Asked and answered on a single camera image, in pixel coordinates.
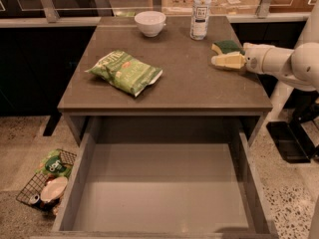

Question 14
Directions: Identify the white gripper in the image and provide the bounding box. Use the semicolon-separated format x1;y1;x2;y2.
211;43;293;76

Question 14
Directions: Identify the green and yellow sponge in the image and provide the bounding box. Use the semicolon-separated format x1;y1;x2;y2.
211;40;245;55

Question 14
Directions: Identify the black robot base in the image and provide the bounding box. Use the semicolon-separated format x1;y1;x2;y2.
266;102;319;163

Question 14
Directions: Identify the open grey top drawer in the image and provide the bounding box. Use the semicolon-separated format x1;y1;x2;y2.
33;117;278;239

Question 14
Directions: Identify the grey cabinet table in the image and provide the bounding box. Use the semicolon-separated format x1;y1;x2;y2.
58;16;272;141

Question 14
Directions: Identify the clear plastic water bottle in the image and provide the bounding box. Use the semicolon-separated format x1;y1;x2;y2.
190;0;211;40

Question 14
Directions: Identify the green chip bag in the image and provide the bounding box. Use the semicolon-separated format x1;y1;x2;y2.
87;50;162;97

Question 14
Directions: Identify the green snack bag in basket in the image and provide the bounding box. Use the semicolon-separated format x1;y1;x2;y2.
36;149;72;177

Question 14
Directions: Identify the glass railing with metal posts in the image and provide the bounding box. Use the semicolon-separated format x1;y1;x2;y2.
0;0;312;28

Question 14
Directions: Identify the white bowl in basket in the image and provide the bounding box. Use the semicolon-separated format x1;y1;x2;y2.
40;176;68;203

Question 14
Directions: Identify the soda can in basket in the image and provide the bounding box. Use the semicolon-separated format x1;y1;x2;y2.
29;194;41;206

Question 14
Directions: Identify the black wire basket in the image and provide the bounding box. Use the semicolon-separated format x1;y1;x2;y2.
16;149;77;211

